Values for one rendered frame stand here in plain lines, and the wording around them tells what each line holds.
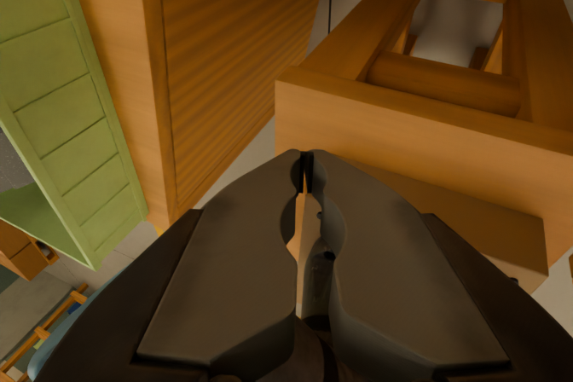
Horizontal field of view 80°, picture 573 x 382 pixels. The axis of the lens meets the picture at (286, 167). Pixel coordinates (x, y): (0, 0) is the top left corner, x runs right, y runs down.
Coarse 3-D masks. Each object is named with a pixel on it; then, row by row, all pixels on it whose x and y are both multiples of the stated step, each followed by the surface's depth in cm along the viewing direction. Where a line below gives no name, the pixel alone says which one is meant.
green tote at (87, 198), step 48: (0, 0) 41; (48, 0) 45; (0, 48) 42; (48, 48) 48; (0, 96) 44; (48, 96) 50; (96, 96) 58; (48, 144) 53; (96, 144) 61; (48, 192) 55; (96, 192) 65; (48, 240) 76; (96, 240) 70
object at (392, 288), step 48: (336, 192) 10; (384, 192) 10; (336, 240) 9; (384, 240) 8; (432, 240) 8; (336, 288) 7; (384, 288) 7; (432, 288) 7; (336, 336) 7; (384, 336) 6; (432, 336) 6; (480, 336) 6
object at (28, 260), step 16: (0, 224) 406; (0, 240) 411; (16, 240) 430; (32, 240) 451; (0, 256) 442; (16, 256) 437; (32, 256) 460; (48, 256) 490; (16, 272) 468; (32, 272) 469
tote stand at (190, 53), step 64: (128, 0) 45; (192, 0) 54; (256, 0) 73; (128, 64) 53; (192, 64) 62; (256, 64) 88; (128, 128) 64; (192, 128) 72; (256, 128) 112; (192, 192) 87
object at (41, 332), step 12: (84, 288) 528; (72, 300) 513; (84, 300) 505; (60, 312) 498; (48, 324) 485; (36, 336) 473; (48, 336) 468; (24, 348) 462; (36, 348) 465; (12, 360) 451; (0, 372) 437
